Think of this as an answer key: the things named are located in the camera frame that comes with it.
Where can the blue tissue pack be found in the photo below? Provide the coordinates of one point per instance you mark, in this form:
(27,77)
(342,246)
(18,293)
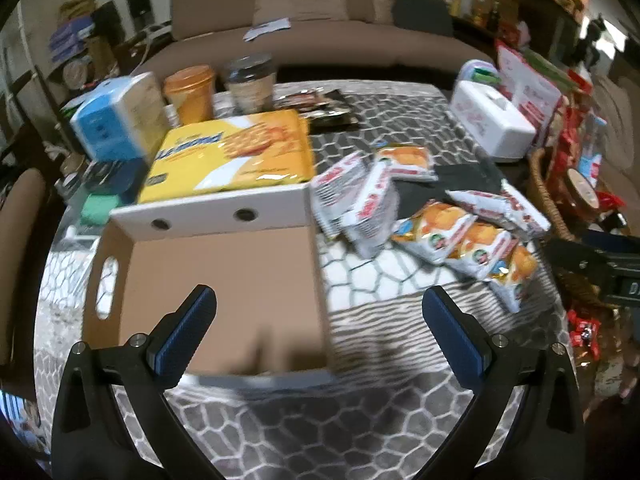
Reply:
(117,115)

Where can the jar with pale lid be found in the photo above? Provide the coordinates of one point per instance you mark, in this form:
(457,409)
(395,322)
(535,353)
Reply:
(582,192)

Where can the brown chair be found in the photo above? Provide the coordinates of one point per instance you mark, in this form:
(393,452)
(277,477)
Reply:
(20,260)

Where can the brown sofa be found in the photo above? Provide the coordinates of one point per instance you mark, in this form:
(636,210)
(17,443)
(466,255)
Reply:
(320,50)

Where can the white paper sheet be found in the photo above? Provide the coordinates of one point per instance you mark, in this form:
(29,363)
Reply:
(267,29)

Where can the orange plastic cup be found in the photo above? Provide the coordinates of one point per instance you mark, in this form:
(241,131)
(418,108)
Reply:
(191,95)

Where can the dark lidded jar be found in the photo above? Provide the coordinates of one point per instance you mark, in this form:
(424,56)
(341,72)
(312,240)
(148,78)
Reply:
(250,85)

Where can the red white printed bag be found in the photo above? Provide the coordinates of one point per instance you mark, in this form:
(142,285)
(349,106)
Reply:
(530,85)

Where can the yellow cracker bag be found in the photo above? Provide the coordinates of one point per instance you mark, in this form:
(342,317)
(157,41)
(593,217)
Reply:
(235,150)

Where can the blue boxes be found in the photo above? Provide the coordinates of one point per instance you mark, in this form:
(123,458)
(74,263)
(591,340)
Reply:
(72,37)

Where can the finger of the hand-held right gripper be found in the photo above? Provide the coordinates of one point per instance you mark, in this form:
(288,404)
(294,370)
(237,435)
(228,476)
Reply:
(575,255)

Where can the orange bread snack packet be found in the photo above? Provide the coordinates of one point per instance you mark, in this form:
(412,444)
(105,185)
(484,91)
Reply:
(482,252)
(517,277)
(432,230)
(406,160)

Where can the wicker basket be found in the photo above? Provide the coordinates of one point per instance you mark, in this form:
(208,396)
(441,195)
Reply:
(547,195)

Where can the white round lidded container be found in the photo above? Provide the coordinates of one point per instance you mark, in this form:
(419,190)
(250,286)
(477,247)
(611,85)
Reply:
(480,71)

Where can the dark bottles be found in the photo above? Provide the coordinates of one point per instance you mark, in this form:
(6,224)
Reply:
(487,15)

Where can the red candy wrapper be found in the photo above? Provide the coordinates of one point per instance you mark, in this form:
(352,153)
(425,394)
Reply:
(585,335)

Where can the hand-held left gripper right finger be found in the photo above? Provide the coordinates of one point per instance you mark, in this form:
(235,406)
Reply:
(452,340)

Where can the dark grey mat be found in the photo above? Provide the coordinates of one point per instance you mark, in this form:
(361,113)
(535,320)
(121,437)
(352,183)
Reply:
(450,180)

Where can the green cloth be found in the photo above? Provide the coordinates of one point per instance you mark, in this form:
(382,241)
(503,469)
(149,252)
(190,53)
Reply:
(99,207)

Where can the dark cushion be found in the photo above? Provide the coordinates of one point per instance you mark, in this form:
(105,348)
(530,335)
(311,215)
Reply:
(422,12)

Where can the white tissue box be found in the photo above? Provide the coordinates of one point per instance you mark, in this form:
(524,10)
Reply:
(492,120)

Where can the blue white red packet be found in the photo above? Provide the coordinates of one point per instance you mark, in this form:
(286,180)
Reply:
(591,155)

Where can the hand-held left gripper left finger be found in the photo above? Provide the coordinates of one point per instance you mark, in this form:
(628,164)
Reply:
(185,330)

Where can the red snack bags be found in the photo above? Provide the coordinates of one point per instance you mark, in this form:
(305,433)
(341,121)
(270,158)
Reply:
(567,140)

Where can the cardboard box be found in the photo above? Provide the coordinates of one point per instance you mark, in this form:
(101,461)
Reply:
(220,280)

